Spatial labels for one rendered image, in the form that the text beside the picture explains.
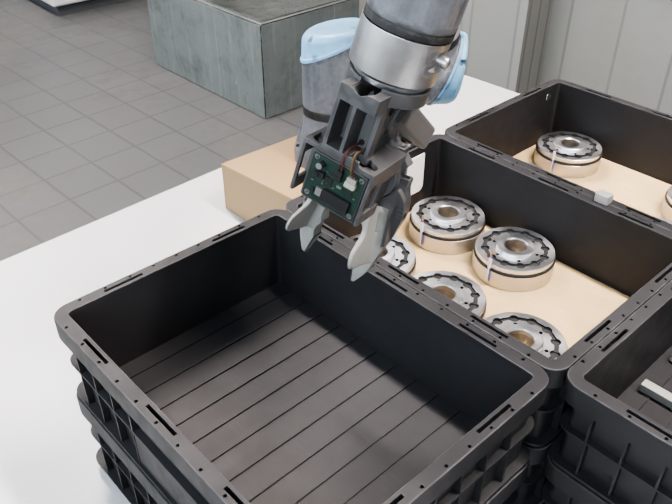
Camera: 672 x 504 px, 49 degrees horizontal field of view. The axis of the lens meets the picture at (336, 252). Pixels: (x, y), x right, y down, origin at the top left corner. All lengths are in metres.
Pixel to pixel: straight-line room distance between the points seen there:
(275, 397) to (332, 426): 0.07
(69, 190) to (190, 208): 1.60
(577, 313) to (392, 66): 0.47
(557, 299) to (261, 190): 0.53
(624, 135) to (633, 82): 1.93
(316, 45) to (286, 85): 2.14
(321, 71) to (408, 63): 0.63
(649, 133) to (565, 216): 0.30
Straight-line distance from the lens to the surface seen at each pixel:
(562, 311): 0.94
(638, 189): 1.23
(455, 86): 1.20
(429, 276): 0.91
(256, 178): 1.24
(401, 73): 0.58
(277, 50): 3.24
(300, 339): 0.86
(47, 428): 1.00
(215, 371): 0.83
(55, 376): 1.07
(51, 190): 2.95
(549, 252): 0.98
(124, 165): 3.04
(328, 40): 1.18
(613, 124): 1.27
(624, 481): 0.75
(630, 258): 0.96
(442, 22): 0.58
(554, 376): 0.71
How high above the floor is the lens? 1.41
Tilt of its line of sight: 35 degrees down
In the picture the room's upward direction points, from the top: straight up
